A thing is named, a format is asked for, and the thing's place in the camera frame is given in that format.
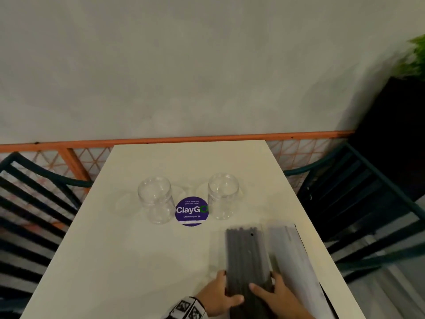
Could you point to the person's left hand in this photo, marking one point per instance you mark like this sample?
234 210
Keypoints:
212 295

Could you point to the person's right hand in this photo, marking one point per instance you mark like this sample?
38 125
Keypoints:
282 305

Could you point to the black straw bundle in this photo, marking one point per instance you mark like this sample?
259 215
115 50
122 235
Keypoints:
245 255
282 244

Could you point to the clear plastic jar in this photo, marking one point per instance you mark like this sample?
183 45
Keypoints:
224 196
156 199

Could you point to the black white marker wristband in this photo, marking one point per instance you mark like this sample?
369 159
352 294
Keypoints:
184 308

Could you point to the round purple sticker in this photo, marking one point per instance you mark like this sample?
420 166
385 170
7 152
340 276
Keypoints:
189 210

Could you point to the dark green slatted chair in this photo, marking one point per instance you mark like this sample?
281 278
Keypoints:
30 202
358 202

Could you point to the orange mesh fence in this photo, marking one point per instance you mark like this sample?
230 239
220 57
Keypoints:
166 141

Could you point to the black planter box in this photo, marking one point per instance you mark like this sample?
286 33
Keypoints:
395 136

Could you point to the green leafy plant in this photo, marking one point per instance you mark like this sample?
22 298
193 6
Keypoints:
415 59

